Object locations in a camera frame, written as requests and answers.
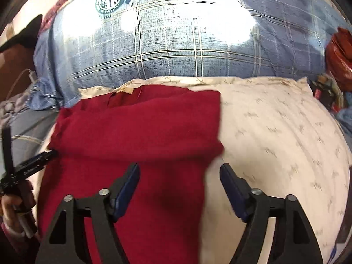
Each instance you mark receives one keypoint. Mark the multicoloured bundle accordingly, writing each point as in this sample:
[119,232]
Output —
[327,93]

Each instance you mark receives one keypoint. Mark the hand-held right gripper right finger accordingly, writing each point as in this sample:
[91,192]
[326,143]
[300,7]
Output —
[233,189]

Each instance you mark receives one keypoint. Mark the small blue cloth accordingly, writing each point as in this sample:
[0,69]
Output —
[345,119]

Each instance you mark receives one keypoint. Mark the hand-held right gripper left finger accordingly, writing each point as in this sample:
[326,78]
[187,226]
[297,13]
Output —
[128,187]

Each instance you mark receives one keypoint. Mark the person's left forearm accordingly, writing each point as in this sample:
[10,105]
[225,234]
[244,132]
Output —
[11,242]

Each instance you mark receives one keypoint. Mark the brown wooden furniture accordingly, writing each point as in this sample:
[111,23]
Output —
[13,60]

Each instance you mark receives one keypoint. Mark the red knit garment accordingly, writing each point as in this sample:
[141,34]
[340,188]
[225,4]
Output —
[137,132]

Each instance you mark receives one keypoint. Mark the grey striped bed sheet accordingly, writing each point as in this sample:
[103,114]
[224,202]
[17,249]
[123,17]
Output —
[27,126]

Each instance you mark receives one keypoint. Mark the black cloth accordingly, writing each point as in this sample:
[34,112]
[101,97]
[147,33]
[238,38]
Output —
[24,35]

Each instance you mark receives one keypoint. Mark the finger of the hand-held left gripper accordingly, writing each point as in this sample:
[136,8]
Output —
[41,159]

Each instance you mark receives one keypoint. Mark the maroon cloth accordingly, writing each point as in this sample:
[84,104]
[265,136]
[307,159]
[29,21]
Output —
[62,1]

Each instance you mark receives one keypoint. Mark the person's left hand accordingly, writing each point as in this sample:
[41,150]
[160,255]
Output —
[11,207]

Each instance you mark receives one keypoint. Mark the red plastic bag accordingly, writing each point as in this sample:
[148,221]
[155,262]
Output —
[339,55]

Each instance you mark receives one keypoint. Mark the blue plaid quilt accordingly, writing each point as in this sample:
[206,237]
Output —
[192,33]

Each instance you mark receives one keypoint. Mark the cream leaf-print cloth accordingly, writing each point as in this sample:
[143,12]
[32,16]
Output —
[275,156]

